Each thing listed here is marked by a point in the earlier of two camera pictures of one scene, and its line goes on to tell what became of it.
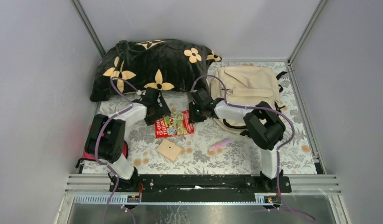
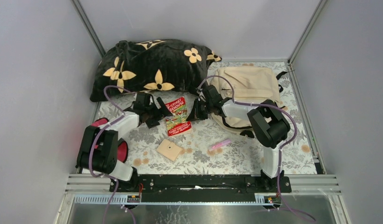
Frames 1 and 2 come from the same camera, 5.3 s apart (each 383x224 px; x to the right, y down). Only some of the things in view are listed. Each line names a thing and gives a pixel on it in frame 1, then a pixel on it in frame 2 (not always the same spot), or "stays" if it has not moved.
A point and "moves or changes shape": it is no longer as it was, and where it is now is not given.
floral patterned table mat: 185,146 stays
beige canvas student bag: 244,86 stays
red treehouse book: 176,124 moves or changes shape
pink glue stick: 219,145 stays
